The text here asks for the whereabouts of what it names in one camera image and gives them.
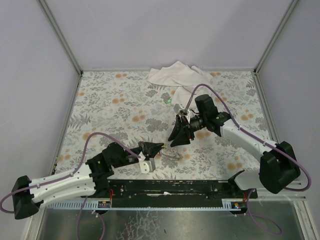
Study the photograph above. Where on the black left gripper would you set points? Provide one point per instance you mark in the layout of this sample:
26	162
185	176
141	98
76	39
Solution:
142	151

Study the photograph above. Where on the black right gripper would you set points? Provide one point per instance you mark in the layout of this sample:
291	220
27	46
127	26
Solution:
186	128

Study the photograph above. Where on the white disc with keyrings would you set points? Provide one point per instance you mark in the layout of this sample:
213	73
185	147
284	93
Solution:
170	154

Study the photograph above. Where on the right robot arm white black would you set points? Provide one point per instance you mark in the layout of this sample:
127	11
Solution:
277	161

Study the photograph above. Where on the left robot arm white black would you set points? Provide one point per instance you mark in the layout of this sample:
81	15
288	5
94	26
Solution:
88	180

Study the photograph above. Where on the green tagged key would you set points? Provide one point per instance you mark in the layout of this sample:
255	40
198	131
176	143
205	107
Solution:
169	101

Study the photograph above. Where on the white crumpled cloth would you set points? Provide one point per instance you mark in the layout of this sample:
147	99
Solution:
181	76

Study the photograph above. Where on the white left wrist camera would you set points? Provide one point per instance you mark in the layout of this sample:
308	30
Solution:
146	163

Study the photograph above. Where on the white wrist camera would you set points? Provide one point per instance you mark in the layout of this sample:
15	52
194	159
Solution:
180	110
146	163

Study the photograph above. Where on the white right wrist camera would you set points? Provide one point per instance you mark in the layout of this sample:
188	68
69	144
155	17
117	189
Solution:
180	110

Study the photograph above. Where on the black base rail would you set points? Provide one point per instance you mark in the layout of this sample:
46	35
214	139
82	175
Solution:
171	191

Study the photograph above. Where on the white slotted cable duct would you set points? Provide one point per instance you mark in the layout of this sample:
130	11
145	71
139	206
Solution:
104	205

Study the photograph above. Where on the grey aluminium corner post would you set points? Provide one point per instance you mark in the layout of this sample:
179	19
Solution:
280	27

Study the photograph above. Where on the grey left corner post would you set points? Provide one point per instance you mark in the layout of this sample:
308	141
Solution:
59	35

